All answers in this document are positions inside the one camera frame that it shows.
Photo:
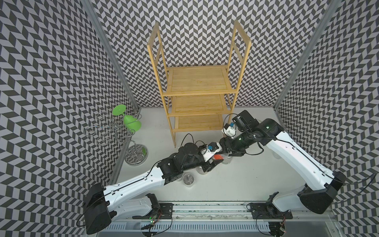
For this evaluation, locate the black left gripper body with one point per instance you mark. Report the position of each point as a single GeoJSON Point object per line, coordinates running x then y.
{"type": "Point", "coordinates": [198, 161]}

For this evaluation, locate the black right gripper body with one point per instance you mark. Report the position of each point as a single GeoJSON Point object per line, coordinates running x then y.
{"type": "Point", "coordinates": [237, 144]}

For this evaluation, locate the red tomato seed container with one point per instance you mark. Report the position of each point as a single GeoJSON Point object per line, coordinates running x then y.
{"type": "Point", "coordinates": [223, 158]}

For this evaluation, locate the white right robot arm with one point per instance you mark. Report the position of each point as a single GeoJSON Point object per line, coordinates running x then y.
{"type": "Point", "coordinates": [321, 184]}

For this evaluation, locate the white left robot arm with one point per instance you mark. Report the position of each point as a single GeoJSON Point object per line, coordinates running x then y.
{"type": "Point", "coordinates": [100, 203]}

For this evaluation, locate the sunflower seed container yellow label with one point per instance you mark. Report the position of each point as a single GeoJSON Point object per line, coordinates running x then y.
{"type": "Point", "coordinates": [200, 170]}

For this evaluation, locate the small purple seed jar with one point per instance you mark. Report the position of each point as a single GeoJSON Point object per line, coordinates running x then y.
{"type": "Point", "coordinates": [188, 180]}

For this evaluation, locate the wooden three-tier shelf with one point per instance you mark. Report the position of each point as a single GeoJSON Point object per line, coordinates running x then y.
{"type": "Point", "coordinates": [195, 98]}

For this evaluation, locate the green plastic wine glass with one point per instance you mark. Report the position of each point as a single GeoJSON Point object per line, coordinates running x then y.
{"type": "Point", "coordinates": [132, 122]}

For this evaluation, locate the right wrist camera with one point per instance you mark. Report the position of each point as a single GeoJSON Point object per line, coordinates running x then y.
{"type": "Point", "coordinates": [241, 123]}

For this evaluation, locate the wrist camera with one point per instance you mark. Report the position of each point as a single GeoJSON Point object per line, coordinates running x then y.
{"type": "Point", "coordinates": [241, 123]}
{"type": "Point", "coordinates": [210, 150]}

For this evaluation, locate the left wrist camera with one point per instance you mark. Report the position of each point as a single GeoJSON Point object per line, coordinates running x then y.
{"type": "Point", "coordinates": [210, 150]}

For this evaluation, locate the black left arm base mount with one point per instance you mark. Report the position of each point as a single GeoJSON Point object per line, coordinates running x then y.
{"type": "Point", "coordinates": [153, 209]}

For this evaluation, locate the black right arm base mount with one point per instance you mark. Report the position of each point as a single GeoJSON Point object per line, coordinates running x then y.
{"type": "Point", "coordinates": [266, 210]}

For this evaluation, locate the chrome wire glass rack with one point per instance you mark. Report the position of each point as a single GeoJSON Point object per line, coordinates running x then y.
{"type": "Point", "coordinates": [109, 129]}

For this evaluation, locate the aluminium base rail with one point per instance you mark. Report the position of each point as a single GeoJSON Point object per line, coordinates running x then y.
{"type": "Point", "coordinates": [227, 218]}

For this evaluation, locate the right aluminium corner post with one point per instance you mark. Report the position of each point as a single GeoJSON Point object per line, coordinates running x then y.
{"type": "Point", "coordinates": [320, 28]}

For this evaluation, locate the aluminium corner post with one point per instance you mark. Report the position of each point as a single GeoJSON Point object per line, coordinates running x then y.
{"type": "Point", "coordinates": [320, 28]}
{"type": "Point", "coordinates": [93, 18]}

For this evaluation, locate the left aluminium corner post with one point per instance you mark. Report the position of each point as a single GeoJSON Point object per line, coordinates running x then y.
{"type": "Point", "coordinates": [93, 18]}

